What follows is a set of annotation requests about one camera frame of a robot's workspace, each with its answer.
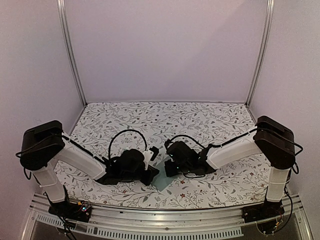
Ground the right aluminium frame post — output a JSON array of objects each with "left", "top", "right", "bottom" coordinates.
[{"left": 245, "top": 0, "right": 275, "bottom": 108}]

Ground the floral patterned table mat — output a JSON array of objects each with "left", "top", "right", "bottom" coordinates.
[{"left": 55, "top": 102, "right": 270, "bottom": 209}]

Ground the teal blue envelope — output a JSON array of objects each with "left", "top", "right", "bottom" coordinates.
[{"left": 152, "top": 157, "right": 176, "bottom": 192}]

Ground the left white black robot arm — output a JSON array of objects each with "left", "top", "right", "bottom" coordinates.
[{"left": 15, "top": 120, "right": 160, "bottom": 217}]

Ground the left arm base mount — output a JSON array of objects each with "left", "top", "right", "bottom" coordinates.
[{"left": 48, "top": 201, "right": 92, "bottom": 223}]

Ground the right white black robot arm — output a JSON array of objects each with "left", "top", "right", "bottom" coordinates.
[{"left": 164, "top": 115, "right": 303, "bottom": 218}]

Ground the black camera cable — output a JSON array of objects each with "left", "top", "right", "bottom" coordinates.
[
  {"left": 171, "top": 134, "right": 218, "bottom": 150},
  {"left": 108, "top": 129, "right": 148, "bottom": 158}
]

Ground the left black camera cable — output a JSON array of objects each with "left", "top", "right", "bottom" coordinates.
[{"left": 108, "top": 129, "right": 148, "bottom": 158}]

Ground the left aluminium frame post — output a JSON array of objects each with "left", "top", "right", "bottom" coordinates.
[{"left": 56, "top": 0, "right": 88, "bottom": 108}]

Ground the aluminium frame post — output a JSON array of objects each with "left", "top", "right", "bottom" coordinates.
[
  {"left": 56, "top": 0, "right": 88, "bottom": 108},
  {"left": 245, "top": 0, "right": 275, "bottom": 108}
]

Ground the front aluminium rail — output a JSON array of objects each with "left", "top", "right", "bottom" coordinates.
[{"left": 21, "top": 194, "right": 314, "bottom": 240}]

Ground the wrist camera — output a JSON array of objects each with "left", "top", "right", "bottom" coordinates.
[
  {"left": 164, "top": 139, "right": 174, "bottom": 155},
  {"left": 142, "top": 146, "right": 159, "bottom": 170}
]

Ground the right black camera cable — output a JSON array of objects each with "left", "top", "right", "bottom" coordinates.
[{"left": 171, "top": 134, "right": 218, "bottom": 150}]

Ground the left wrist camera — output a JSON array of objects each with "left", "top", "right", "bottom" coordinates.
[{"left": 142, "top": 146, "right": 159, "bottom": 170}]

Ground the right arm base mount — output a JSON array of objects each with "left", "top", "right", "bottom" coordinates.
[{"left": 241, "top": 201, "right": 285, "bottom": 223}]

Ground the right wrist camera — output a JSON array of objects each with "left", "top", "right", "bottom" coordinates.
[{"left": 164, "top": 139, "right": 174, "bottom": 155}]

